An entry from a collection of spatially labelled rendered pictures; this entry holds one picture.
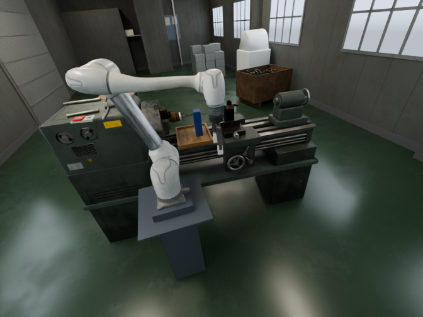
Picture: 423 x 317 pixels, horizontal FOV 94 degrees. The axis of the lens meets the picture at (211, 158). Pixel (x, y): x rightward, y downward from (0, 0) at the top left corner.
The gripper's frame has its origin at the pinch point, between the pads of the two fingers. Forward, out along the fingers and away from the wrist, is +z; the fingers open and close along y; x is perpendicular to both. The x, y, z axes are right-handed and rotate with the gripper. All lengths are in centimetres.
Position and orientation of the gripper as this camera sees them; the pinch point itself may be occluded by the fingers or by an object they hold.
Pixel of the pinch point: (218, 146)
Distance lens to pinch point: 115.0
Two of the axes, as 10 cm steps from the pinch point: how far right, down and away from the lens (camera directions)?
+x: 9.8, -1.6, 1.0
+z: 0.7, 8.2, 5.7
